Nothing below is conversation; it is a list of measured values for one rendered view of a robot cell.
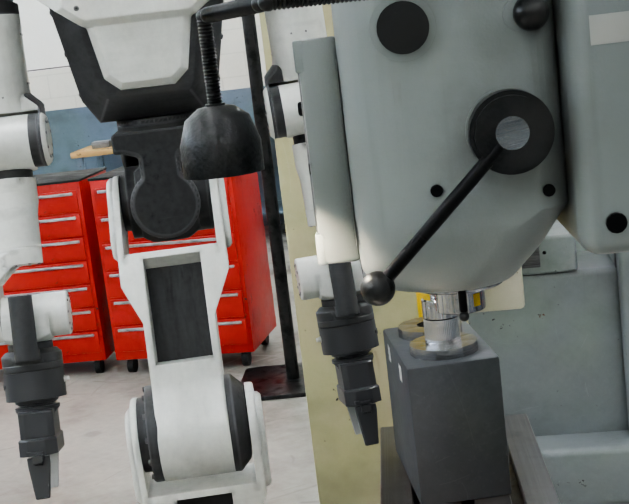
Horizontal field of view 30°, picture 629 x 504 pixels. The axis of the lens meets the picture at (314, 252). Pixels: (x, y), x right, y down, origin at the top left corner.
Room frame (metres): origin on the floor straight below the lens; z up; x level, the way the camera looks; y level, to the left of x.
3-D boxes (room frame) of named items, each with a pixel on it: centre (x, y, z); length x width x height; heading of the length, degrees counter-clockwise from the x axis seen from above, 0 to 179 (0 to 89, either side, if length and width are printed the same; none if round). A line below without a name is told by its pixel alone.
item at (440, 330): (1.50, -0.15, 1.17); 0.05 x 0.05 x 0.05
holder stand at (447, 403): (1.55, -0.15, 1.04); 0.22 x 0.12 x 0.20; 3
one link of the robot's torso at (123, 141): (1.86, 0.22, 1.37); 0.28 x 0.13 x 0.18; 4
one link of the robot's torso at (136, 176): (1.80, 0.21, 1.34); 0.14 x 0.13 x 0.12; 94
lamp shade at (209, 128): (1.04, 0.07, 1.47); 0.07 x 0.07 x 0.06
